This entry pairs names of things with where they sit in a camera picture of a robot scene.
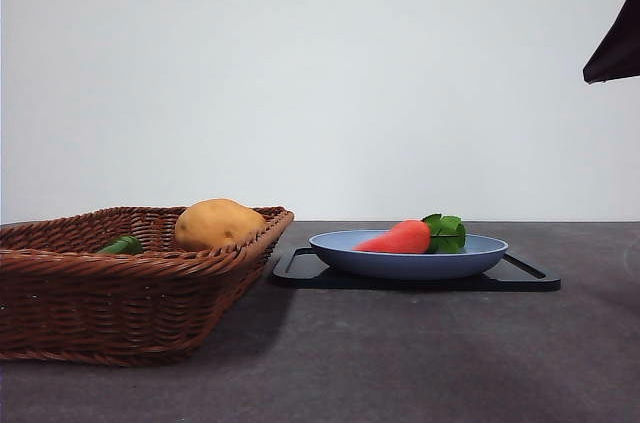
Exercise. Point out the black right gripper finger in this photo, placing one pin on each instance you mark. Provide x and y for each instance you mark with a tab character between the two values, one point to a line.
620	43

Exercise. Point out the orange carrot with green leaves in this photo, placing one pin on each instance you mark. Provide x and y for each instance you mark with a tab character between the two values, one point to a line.
400	240

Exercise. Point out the blue round plate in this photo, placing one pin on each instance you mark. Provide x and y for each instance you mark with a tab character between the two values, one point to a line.
400	265

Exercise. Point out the black flat tray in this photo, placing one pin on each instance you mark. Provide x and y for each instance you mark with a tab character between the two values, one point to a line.
300	278

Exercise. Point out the yellow-brown potato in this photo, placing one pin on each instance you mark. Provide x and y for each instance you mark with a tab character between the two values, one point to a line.
220	223

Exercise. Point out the green vegetable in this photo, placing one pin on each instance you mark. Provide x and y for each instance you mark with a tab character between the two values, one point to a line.
120	245

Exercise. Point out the brown wicker basket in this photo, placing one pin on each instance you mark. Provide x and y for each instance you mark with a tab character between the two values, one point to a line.
125	313

